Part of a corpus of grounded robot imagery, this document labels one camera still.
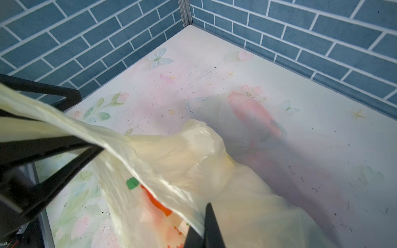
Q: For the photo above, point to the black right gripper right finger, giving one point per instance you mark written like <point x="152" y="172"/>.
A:
<point x="212" y="234"/>

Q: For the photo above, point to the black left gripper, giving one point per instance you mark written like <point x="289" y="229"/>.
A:
<point x="23" y="200"/>

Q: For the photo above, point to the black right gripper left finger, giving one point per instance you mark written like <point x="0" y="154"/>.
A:
<point x="193" y="239"/>

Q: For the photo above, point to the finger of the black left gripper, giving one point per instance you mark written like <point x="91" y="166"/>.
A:
<point x="71" y="96"/>

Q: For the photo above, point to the yellow printed plastic bag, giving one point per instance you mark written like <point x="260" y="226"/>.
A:
<point x="156" y="187"/>

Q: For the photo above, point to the aluminium corner post left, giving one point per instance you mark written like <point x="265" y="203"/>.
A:
<point x="185" y="12"/>

